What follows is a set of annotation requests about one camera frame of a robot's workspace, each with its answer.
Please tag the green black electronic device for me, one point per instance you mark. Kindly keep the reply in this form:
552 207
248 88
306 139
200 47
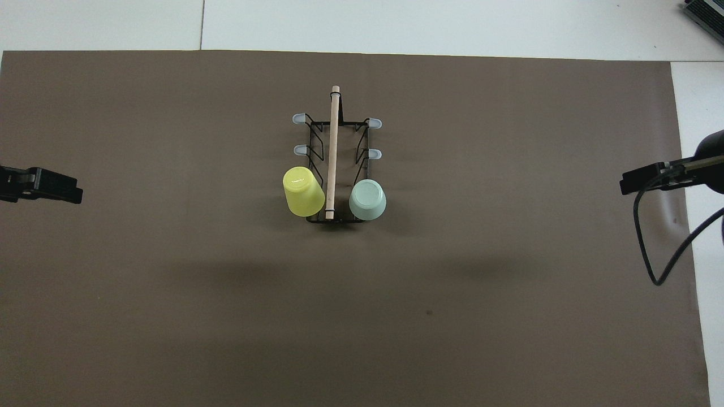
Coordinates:
710 11

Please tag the yellow plastic cup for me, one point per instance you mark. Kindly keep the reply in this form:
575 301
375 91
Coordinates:
304 192

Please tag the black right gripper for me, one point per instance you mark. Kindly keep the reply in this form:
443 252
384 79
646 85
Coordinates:
712 164

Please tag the light green plastic cup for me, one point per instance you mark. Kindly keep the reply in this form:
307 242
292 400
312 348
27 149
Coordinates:
367 199

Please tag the brown table mat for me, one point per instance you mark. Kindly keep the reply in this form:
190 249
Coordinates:
169 282

